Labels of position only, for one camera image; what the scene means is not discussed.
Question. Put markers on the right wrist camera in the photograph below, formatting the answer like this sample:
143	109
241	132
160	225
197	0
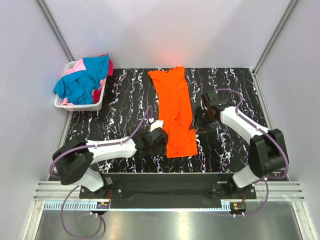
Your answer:
210	99

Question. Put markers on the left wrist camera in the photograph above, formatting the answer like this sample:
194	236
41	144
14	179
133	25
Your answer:
155	123

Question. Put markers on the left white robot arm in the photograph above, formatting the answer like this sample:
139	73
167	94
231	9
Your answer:
74	159

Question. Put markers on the light pink t shirt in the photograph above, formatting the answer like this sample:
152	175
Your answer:
78	66

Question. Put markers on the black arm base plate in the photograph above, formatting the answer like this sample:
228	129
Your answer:
215	190

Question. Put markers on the black marble pattern mat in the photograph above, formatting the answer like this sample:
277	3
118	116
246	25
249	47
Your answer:
130	91

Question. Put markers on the aluminium front rail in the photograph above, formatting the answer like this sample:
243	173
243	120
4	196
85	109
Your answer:
274	190

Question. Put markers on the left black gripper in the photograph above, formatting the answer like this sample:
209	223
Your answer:
161	151

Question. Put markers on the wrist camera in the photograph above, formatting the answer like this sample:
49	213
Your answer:
155	123
210	99

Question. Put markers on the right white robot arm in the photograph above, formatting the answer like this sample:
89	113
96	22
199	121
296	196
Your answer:
267	147

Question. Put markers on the white plastic laundry basket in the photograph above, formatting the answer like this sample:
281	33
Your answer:
81	107

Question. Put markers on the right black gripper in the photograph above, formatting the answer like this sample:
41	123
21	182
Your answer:
202	127

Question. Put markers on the white slotted cable duct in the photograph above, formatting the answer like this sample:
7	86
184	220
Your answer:
119	206

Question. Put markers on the orange t shirt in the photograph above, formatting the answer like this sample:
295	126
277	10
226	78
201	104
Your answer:
176	111

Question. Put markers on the blue t shirt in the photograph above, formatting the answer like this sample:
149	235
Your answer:
78	86

